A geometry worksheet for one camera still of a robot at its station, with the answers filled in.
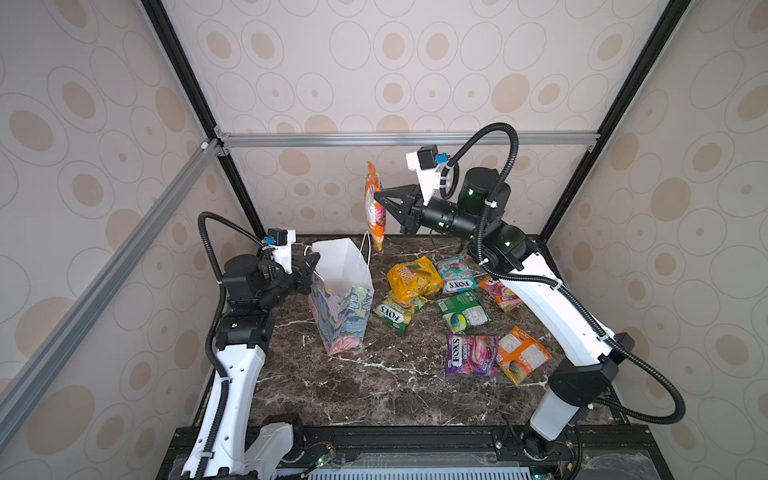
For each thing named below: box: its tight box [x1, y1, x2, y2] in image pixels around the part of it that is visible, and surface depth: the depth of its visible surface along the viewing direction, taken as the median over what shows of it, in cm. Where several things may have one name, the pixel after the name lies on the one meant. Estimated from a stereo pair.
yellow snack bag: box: [387, 256, 444, 305], surface depth 102 cm
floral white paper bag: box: [308, 232, 375, 356], surface depth 83 cm
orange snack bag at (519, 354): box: [496, 326, 553, 386], surface depth 88 cm
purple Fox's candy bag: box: [445, 332, 499, 377], surface depth 87 cm
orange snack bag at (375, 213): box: [364, 161, 386, 251], surface depth 62 cm
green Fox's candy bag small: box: [373, 291, 428, 332], surface depth 97 cm
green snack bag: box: [437, 291, 492, 334], surface depth 97 cm
